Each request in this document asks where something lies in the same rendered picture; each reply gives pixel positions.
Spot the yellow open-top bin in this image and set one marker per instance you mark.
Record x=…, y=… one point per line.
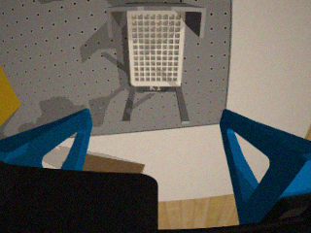
x=8, y=99

